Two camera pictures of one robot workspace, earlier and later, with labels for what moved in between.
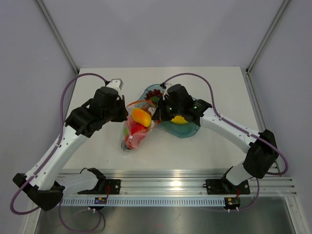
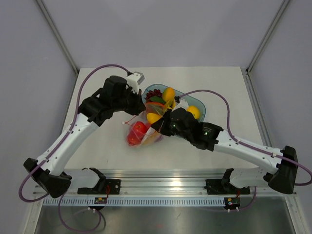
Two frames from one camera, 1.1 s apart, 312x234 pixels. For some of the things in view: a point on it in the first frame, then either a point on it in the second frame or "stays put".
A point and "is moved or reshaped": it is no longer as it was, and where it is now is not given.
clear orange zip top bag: [140, 122] is moved or reshaped
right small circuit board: [232, 202] stays put
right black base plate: [222, 186] stays put
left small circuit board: [100, 200] stays put
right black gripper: [160, 114] -> [161, 125]
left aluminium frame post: [43, 8] stays put
